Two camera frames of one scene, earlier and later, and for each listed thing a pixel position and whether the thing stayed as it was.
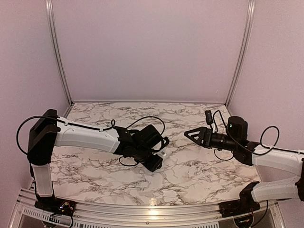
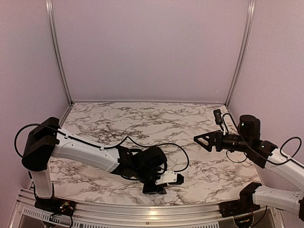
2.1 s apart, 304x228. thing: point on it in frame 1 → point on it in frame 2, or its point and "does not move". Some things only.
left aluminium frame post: (49, 9) does not move
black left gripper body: (151, 165) → (148, 190)
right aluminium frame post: (251, 13) does not move
